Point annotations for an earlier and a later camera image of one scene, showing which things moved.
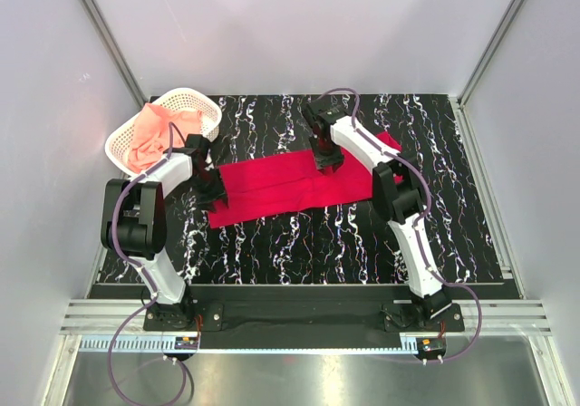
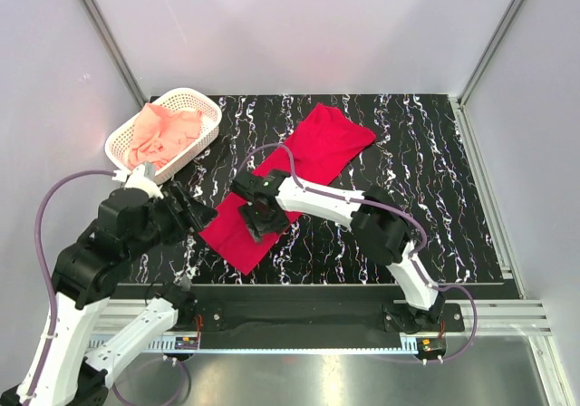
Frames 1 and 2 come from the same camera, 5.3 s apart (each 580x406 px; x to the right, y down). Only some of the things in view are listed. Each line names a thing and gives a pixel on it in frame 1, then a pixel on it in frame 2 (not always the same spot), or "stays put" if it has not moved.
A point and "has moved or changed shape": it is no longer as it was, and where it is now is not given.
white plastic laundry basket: [179, 100] stays put
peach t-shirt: [150, 139] stays put
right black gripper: [335, 160] -> [257, 228]
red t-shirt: [294, 180] has moved or changed shape
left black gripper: [217, 193] -> [194, 215]
